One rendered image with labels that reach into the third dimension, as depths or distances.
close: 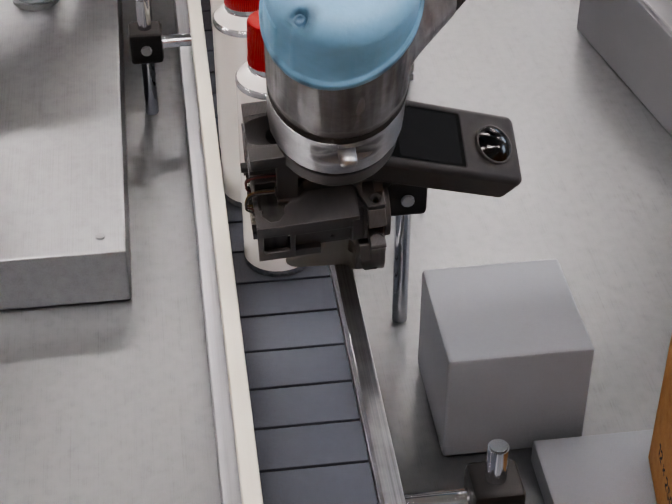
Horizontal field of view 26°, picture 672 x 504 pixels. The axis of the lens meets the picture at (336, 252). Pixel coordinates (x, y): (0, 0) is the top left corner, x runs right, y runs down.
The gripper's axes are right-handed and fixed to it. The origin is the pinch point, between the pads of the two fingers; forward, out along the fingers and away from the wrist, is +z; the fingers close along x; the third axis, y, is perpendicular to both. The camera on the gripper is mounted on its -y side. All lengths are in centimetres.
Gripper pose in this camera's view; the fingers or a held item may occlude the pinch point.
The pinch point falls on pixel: (359, 244)
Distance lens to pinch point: 99.5
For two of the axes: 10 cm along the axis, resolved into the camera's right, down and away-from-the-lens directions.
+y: -9.9, 1.4, -0.8
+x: 1.6, 9.2, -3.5
